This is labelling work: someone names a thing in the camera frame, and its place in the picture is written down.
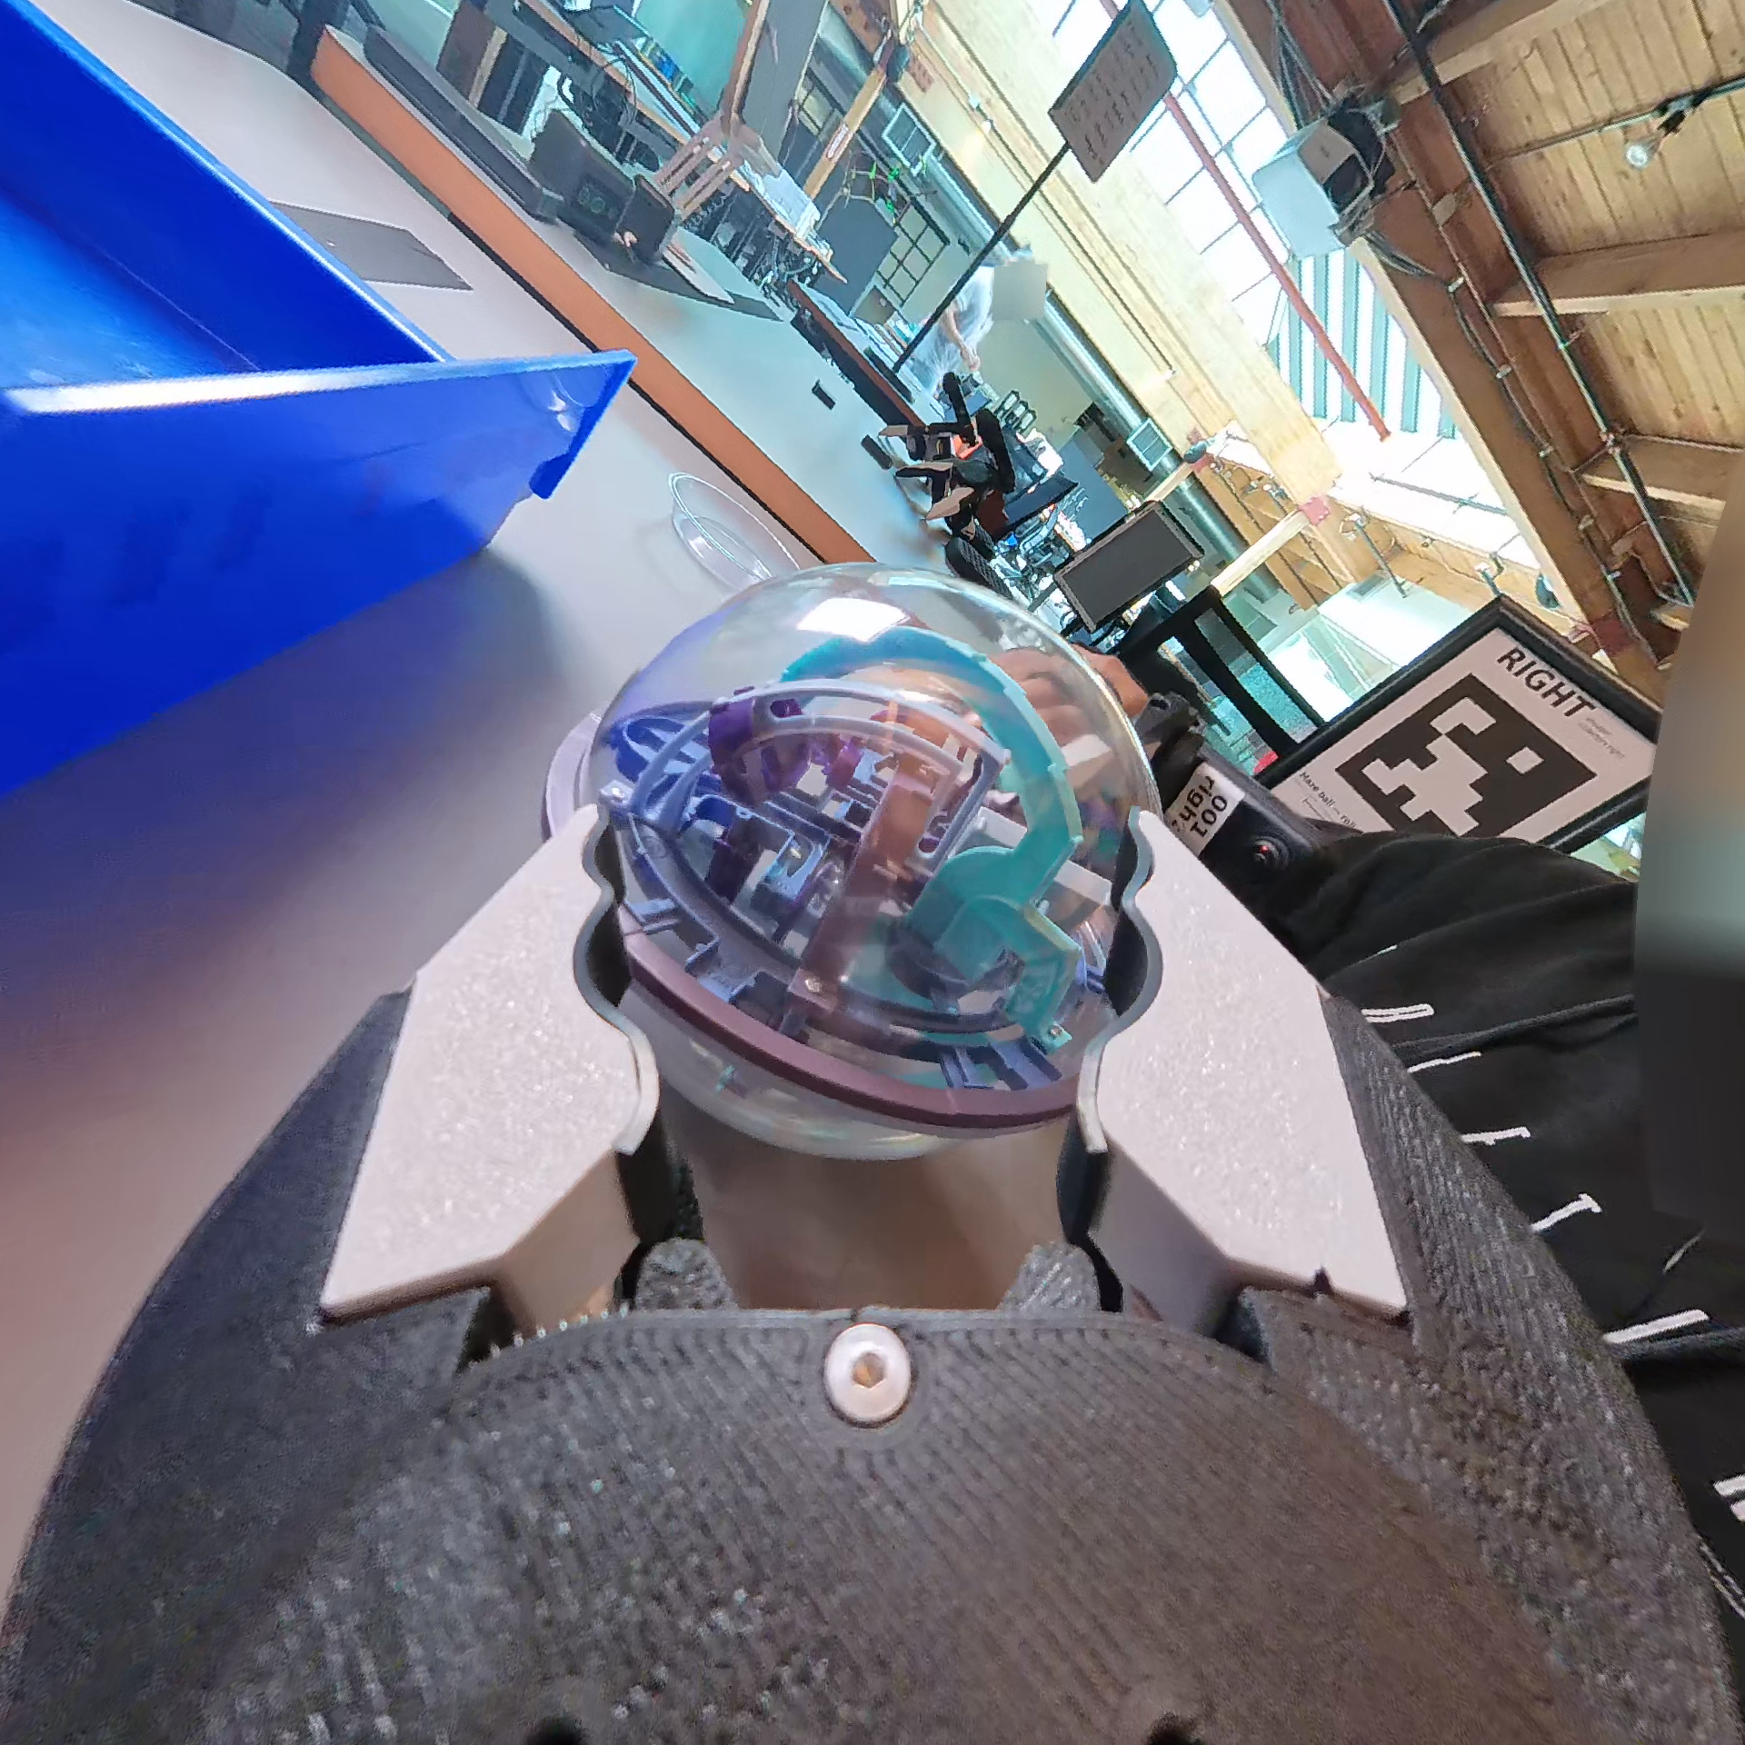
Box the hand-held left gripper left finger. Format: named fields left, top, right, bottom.
left=322, top=807, right=663, bottom=1322

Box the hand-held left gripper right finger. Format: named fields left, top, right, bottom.
left=1078, top=807, right=1410, bottom=1322

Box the clear plastic maze ball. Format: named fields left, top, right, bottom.
left=547, top=565, right=1170, bottom=1162

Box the black white marker sign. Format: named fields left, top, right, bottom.
left=1262, top=600, right=1666, bottom=851

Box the computer monitor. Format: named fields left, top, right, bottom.
left=1055, top=500, right=1208, bottom=630

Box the black printed hoodie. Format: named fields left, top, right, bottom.
left=1281, top=833, right=1745, bottom=1610

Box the black and tan device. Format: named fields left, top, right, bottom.
left=868, top=378, right=1038, bottom=533

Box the clear plastic dish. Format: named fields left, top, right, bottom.
left=669, top=477, right=814, bottom=581

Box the blue plastic bin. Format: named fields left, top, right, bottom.
left=0, top=0, right=633, bottom=793

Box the dark tape strip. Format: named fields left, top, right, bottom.
left=274, top=205, right=471, bottom=288

